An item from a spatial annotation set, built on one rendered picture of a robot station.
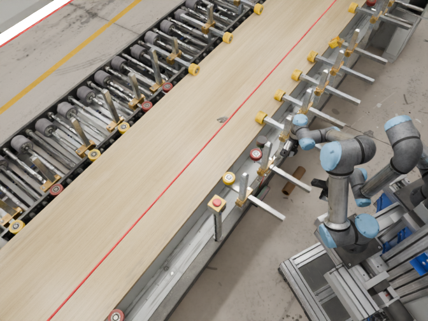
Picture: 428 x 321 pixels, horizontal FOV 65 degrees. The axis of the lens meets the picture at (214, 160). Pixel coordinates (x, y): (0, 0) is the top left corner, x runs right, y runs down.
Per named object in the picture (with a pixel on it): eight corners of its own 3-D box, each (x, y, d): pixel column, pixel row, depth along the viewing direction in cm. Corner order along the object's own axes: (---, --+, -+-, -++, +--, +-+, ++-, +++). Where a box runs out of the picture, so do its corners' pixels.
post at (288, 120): (282, 157, 248) (293, 116, 207) (279, 160, 247) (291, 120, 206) (278, 155, 249) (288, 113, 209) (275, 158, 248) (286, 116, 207)
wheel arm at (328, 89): (359, 103, 239) (361, 99, 236) (357, 106, 237) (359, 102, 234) (297, 74, 255) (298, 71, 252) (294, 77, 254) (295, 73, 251)
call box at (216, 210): (226, 207, 176) (226, 201, 169) (218, 218, 173) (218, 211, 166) (215, 200, 178) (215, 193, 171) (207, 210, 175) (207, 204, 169)
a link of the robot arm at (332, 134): (390, 135, 137) (333, 121, 184) (364, 140, 136) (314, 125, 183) (390, 162, 140) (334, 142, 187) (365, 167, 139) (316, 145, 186)
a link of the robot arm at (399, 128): (426, 183, 184) (388, 146, 150) (416, 160, 192) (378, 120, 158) (451, 175, 177) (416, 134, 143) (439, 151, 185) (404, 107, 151)
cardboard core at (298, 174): (306, 169, 309) (290, 193, 297) (304, 173, 316) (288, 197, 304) (299, 164, 312) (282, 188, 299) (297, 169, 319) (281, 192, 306)
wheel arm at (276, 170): (311, 190, 216) (313, 187, 212) (308, 194, 214) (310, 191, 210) (253, 156, 230) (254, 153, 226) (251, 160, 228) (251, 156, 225)
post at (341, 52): (328, 95, 280) (346, 49, 239) (326, 98, 278) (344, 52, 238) (324, 94, 281) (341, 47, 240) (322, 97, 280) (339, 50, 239)
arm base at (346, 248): (373, 245, 174) (381, 239, 166) (350, 259, 171) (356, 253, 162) (354, 221, 181) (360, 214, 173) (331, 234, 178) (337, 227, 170)
